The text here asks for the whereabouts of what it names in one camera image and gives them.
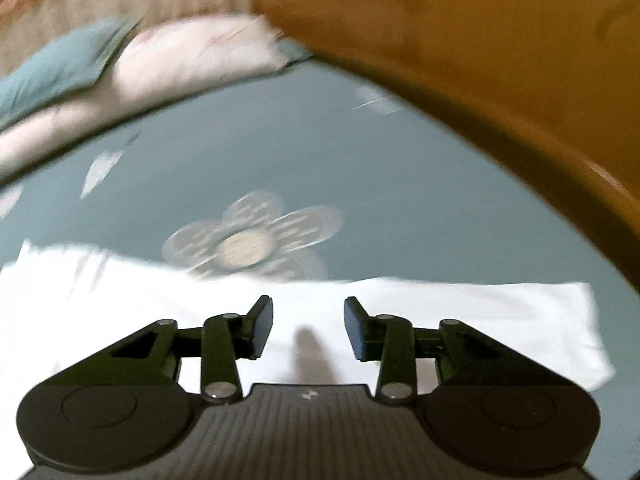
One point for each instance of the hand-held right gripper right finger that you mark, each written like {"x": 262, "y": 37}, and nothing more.
{"x": 355, "y": 330}

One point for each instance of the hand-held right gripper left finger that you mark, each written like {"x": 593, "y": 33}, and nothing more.
{"x": 264, "y": 327}

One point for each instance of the white long-sleeved printed shirt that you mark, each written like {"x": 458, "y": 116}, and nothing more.
{"x": 125, "y": 305}

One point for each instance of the pink floral folded quilt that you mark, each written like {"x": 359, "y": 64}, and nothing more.
{"x": 200, "y": 55}

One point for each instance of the wooden headboard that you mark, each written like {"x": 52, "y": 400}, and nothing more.
{"x": 450, "y": 35}

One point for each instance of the teal pillow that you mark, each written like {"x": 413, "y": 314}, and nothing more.
{"x": 55, "y": 70}

